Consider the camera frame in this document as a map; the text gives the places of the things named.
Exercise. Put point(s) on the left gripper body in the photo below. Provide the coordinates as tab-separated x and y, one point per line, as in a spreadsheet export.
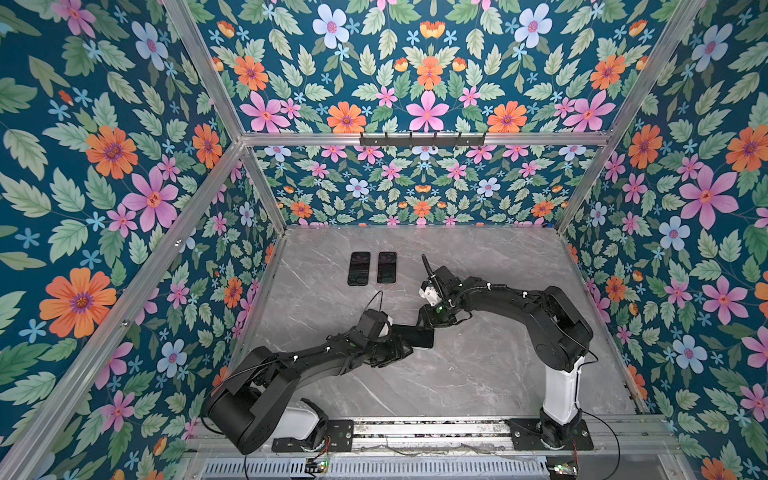
382	352

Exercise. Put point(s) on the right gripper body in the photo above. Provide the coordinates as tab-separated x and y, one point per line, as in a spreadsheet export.
439	315

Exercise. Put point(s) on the black smartphone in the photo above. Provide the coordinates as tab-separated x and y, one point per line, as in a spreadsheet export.
416	337

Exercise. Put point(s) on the pink phone case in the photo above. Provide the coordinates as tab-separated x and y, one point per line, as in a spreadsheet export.
387	267

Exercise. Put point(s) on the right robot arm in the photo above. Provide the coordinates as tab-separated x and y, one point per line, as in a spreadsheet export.
558	332

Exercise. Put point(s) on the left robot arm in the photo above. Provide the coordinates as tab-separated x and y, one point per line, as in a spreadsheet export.
251	406

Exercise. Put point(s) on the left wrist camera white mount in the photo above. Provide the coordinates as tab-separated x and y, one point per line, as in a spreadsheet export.
387	329

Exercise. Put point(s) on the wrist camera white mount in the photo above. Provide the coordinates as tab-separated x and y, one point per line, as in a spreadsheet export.
430	294
387	329

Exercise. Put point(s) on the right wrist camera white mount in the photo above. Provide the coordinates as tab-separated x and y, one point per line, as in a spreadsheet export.
430	294

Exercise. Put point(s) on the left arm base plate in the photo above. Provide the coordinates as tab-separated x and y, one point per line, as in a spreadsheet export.
331	436

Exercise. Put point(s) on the white vented cable duct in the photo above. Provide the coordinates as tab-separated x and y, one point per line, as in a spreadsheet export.
376	468

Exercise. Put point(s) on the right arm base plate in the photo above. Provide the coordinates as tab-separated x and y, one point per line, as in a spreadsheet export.
528	434

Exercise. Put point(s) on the black hook rail bracket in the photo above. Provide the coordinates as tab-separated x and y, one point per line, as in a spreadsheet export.
411	139

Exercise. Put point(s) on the aluminium front rail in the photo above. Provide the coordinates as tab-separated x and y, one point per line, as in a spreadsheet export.
501	436

